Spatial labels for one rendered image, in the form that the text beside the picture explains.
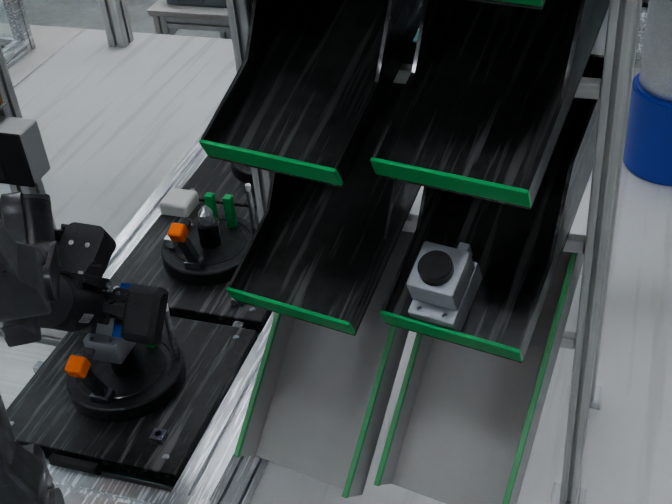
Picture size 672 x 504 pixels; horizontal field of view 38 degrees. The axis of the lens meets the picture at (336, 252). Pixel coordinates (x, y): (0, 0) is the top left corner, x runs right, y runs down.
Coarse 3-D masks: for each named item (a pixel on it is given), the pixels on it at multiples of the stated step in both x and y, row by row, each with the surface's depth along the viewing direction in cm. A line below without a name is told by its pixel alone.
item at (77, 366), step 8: (88, 352) 106; (72, 360) 104; (80, 360) 104; (88, 360) 106; (72, 368) 104; (80, 368) 104; (88, 368) 105; (72, 376) 105; (80, 376) 104; (88, 376) 106; (96, 376) 108; (88, 384) 108; (96, 384) 108; (104, 384) 110; (96, 392) 109; (104, 392) 110
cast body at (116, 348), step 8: (112, 320) 107; (96, 328) 109; (104, 328) 109; (112, 328) 108; (88, 336) 110; (96, 336) 109; (104, 336) 109; (88, 344) 109; (96, 344) 109; (104, 344) 108; (112, 344) 108; (120, 344) 109; (128, 344) 111; (96, 352) 110; (104, 352) 109; (112, 352) 109; (120, 352) 109; (128, 352) 111; (104, 360) 110; (112, 360) 110; (120, 360) 109
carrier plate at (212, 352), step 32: (192, 320) 124; (64, 352) 121; (192, 352) 119; (224, 352) 119; (32, 384) 117; (64, 384) 116; (192, 384) 115; (224, 384) 114; (32, 416) 112; (64, 416) 112; (160, 416) 111; (192, 416) 111; (64, 448) 108; (96, 448) 108; (128, 448) 107; (160, 448) 107; (192, 448) 108; (160, 480) 105
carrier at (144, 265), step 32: (192, 192) 145; (160, 224) 142; (192, 224) 138; (224, 224) 137; (256, 224) 134; (128, 256) 136; (160, 256) 136; (224, 256) 131; (192, 288) 129; (224, 288) 129; (224, 320) 125; (256, 320) 123
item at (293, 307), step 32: (384, 128) 97; (288, 192) 96; (320, 192) 96; (352, 192) 95; (384, 192) 94; (416, 192) 92; (288, 224) 95; (320, 224) 94; (352, 224) 93; (384, 224) 92; (256, 256) 94; (288, 256) 93; (320, 256) 92; (352, 256) 91; (384, 256) 89; (256, 288) 92; (288, 288) 91; (320, 288) 90; (352, 288) 89; (320, 320) 87; (352, 320) 86
